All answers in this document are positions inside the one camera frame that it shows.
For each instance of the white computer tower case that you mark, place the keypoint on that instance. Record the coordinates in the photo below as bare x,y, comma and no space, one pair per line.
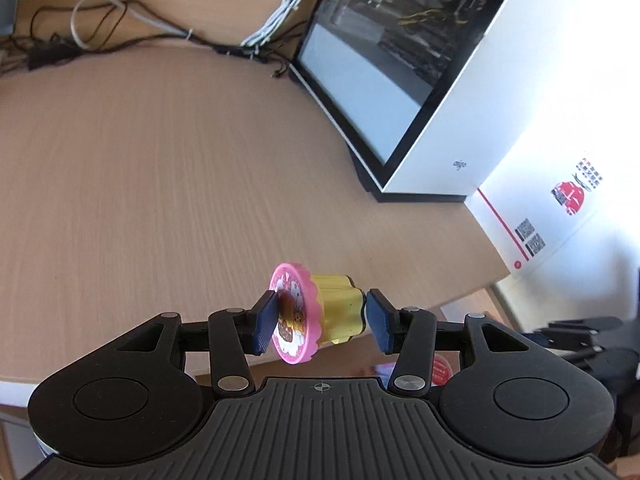
380,68

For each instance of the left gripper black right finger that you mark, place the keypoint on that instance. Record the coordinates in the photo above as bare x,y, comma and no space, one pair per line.
415,336

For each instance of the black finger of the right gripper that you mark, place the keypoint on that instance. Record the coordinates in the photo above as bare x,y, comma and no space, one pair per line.
566,339
600,324

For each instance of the white printed cardboard box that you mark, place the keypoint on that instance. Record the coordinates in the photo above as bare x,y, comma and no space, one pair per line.
562,207

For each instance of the pink yellow cupcake toy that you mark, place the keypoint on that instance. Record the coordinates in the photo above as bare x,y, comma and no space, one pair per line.
314,310

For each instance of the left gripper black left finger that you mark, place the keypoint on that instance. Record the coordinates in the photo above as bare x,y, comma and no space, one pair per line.
229,336

